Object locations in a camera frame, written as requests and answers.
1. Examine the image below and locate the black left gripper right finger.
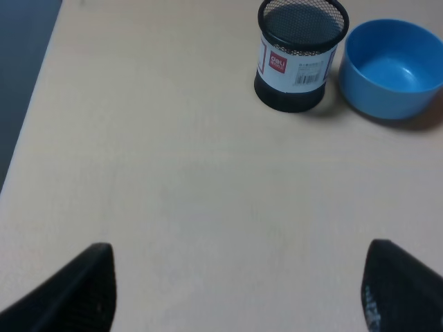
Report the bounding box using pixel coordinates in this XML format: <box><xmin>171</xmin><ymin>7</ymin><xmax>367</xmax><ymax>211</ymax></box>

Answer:
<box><xmin>361</xmin><ymin>239</ymin><xmax>442</xmax><ymax>331</ymax></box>

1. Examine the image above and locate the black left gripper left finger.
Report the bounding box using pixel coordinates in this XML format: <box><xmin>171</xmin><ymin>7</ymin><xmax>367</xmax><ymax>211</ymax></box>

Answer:
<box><xmin>1</xmin><ymin>243</ymin><xmax>116</xmax><ymax>331</ymax></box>

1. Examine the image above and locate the blue plastic bowl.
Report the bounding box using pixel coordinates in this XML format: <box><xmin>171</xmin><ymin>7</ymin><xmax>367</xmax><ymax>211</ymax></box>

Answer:
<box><xmin>338</xmin><ymin>19</ymin><xmax>442</xmax><ymax>120</ymax></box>

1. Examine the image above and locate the black mesh pen holder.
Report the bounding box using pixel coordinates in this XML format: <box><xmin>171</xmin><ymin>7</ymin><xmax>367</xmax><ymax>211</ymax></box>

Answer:
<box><xmin>254</xmin><ymin>1</ymin><xmax>350</xmax><ymax>113</ymax></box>

